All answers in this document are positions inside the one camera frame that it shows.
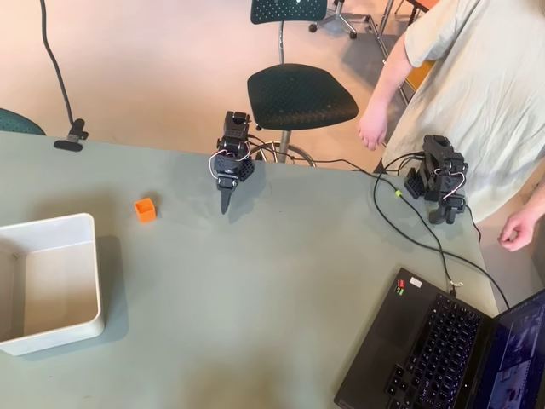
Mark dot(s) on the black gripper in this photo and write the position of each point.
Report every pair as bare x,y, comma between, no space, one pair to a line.
226,184

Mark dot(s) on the small orange cube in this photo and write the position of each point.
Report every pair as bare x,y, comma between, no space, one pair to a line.
146,211

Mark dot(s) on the black leader arm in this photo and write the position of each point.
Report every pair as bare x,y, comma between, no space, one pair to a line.
443,162

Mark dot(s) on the person's right forearm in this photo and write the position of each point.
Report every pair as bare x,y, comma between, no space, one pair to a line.
385,93

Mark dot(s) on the person's left forearm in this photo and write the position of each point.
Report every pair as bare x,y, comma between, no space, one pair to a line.
537,200

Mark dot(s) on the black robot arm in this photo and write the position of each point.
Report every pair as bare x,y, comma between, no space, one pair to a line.
236,128

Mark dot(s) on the white plastic bin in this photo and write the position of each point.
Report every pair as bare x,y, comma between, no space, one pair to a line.
55,289

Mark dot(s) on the person's right hand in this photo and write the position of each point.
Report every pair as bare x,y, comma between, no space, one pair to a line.
374,132

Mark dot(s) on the person's left hand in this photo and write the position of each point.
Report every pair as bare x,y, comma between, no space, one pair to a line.
518,232

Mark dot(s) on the dark perforated swivel chair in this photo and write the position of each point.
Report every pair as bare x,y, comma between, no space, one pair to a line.
298,93

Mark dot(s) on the silver office chair base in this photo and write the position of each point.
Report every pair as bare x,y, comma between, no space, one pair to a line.
340,18

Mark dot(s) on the teal chair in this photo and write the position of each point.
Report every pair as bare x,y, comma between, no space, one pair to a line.
17,123

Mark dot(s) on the orange chair panel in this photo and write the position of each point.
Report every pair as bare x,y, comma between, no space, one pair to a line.
419,78

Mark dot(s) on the black laptop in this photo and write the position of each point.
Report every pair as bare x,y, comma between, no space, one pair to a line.
426,341

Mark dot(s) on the person in pale shirt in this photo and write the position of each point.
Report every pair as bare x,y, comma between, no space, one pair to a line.
477,85

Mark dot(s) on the black gooseneck clamp mount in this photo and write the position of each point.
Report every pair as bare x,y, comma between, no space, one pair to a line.
72,138

